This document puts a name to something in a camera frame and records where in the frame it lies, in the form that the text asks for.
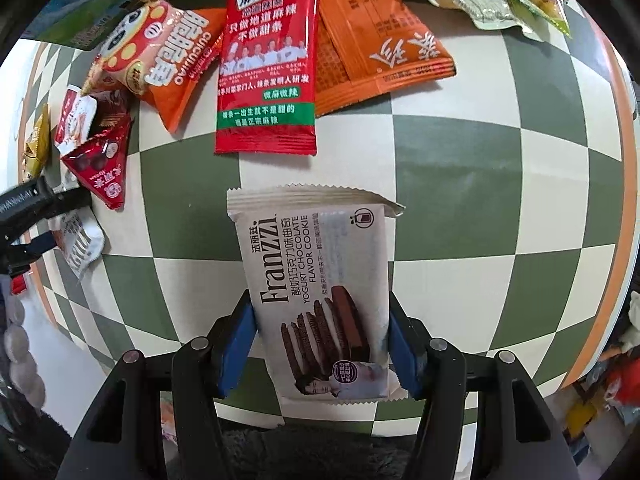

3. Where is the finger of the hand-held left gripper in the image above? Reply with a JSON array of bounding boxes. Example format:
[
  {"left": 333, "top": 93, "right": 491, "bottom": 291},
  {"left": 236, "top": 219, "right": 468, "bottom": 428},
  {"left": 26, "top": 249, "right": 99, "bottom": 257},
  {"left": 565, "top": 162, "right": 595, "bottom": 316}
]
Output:
[
  {"left": 15, "top": 231, "right": 59, "bottom": 263},
  {"left": 37, "top": 186, "right": 94, "bottom": 213}
]

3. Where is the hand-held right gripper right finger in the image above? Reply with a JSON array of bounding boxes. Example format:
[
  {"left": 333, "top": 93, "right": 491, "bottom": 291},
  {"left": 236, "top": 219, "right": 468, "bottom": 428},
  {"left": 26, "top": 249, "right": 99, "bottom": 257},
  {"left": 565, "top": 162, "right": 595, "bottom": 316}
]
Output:
[{"left": 387, "top": 290, "right": 576, "bottom": 480}]

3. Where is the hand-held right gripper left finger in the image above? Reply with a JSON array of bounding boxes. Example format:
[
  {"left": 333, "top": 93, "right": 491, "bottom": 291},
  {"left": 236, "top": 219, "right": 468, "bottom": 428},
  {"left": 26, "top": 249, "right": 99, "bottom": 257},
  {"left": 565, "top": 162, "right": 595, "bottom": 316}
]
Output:
[{"left": 70, "top": 290, "right": 261, "bottom": 480}]

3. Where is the white chocolate cookie packet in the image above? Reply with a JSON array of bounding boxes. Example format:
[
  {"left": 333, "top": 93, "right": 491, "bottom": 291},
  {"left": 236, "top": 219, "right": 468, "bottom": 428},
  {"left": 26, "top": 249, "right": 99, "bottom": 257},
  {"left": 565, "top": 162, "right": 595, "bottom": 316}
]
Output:
[{"left": 226, "top": 185, "right": 406, "bottom": 403}]

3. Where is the blue green milk carton box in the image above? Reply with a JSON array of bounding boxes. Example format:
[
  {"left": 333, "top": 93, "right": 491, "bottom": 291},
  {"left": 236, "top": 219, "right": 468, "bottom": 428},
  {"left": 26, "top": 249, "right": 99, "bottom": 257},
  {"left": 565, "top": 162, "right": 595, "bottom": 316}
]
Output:
[{"left": 20, "top": 0, "right": 241, "bottom": 52}]

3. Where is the white grey lettered snack packet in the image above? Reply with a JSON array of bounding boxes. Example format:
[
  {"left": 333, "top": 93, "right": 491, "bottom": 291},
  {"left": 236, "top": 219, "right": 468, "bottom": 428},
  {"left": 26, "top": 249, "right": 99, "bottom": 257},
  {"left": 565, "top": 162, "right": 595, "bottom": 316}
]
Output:
[{"left": 52, "top": 207, "right": 106, "bottom": 281}]

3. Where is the dark red chocolate ball packet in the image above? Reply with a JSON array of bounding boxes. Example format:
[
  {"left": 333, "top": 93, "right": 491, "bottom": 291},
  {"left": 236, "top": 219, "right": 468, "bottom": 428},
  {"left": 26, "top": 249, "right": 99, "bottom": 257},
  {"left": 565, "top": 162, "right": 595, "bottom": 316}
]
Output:
[{"left": 61, "top": 115, "right": 135, "bottom": 211}]

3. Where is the yellow snack packet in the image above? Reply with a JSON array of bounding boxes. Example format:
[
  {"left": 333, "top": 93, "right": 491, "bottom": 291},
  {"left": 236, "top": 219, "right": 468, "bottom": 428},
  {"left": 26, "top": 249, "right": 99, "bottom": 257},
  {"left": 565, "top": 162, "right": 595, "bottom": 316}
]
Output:
[{"left": 22, "top": 105, "right": 51, "bottom": 183}]

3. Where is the small white red snack packet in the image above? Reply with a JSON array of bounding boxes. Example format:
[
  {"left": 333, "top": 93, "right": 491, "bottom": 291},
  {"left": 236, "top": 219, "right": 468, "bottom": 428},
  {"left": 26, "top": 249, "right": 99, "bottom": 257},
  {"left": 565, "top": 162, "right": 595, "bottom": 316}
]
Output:
[{"left": 54, "top": 87, "right": 98, "bottom": 156}]

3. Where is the small brown snack packet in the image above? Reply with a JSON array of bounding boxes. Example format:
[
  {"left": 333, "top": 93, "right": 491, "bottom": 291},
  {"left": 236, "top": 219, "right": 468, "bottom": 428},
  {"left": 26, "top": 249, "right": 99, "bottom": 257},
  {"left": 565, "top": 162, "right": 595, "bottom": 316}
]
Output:
[{"left": 85, "top": 87, "right": 133, "bottom": 128}]

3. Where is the orange white crispy snack packet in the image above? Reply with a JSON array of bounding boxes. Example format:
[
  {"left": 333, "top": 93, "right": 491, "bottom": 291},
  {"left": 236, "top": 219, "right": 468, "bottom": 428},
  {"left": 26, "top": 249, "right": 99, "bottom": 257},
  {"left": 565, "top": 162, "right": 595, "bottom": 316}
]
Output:
[{"left": 87, "top": 0, "right": 228, "bottom": 135}]

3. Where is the green white checkered mat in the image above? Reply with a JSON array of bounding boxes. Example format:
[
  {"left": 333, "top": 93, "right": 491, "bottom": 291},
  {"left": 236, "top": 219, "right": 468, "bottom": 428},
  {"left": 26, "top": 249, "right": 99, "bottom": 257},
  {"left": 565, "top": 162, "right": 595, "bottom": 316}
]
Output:
[{"left": 0, "top": 25, "right": 640, "bottom": 441}]

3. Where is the colourful toy clutter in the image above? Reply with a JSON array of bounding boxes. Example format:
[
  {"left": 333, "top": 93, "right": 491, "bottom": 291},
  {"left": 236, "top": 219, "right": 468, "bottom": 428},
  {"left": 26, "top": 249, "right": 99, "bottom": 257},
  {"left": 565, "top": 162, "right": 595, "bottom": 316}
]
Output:
[{"left": 570, "top": 290, "right": 640, "bottom": 461}]

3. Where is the red spicy strip packet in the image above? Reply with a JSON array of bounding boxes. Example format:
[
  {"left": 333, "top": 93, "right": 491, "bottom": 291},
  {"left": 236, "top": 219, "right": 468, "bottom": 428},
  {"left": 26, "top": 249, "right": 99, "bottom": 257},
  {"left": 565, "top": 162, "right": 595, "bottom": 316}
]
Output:
[{"left": 214, "top": 0, "right": 323, "bottom": 157}]

